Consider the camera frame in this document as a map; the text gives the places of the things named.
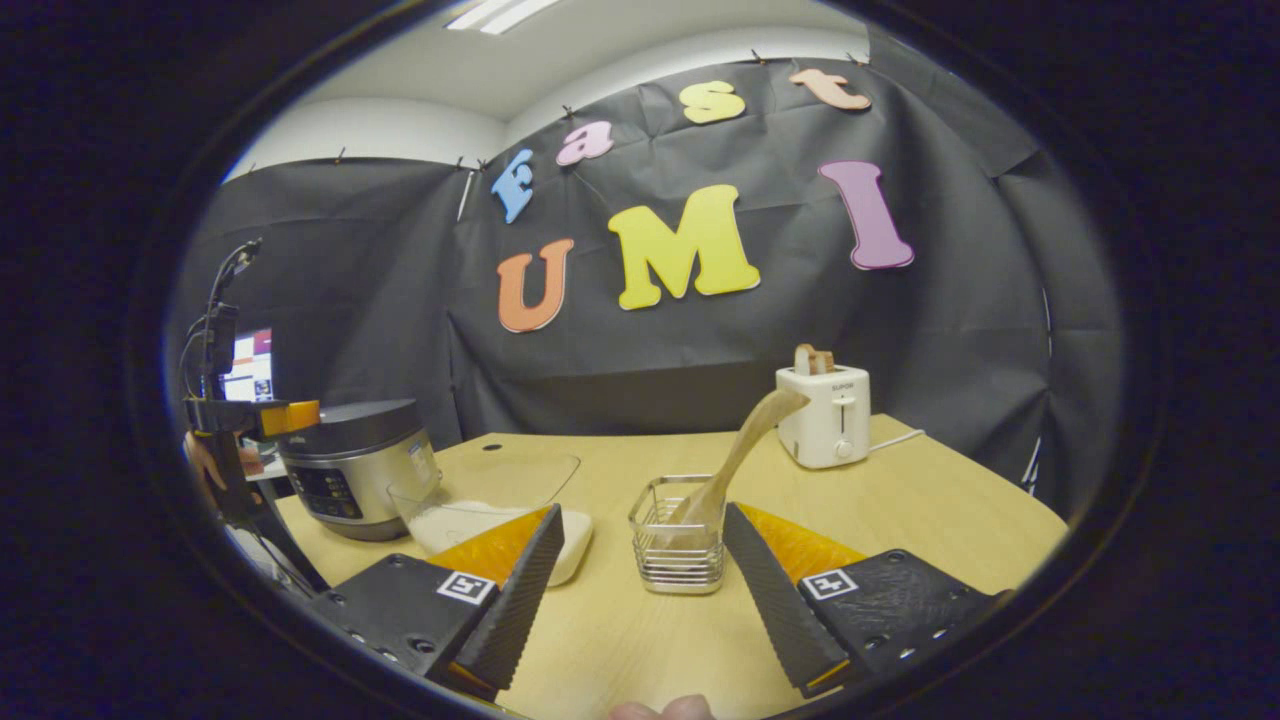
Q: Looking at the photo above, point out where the silver black rice cooker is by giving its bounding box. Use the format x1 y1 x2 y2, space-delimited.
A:
278 399 443 542

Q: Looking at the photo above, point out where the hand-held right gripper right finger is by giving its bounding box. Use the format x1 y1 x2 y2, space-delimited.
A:
722 501 1001 699

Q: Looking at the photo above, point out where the wooden spoon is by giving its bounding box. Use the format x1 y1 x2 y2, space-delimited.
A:
668 388 811 531

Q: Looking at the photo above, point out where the ceiling light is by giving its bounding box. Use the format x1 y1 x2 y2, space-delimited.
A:
445 0 561 36

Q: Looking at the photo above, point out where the clear box of rice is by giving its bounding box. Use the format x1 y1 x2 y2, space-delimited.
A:
388 452 594 588

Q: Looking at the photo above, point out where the metal wire chopstick holder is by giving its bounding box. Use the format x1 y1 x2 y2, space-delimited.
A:
629 475 729 596

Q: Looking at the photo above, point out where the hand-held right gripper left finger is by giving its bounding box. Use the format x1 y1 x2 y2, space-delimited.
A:
300 503 564 701

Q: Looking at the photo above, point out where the white toaster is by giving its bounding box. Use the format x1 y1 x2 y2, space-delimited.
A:
776 364 872 470

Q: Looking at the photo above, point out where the computer monitor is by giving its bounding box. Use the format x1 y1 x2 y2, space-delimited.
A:
222 328 276 403

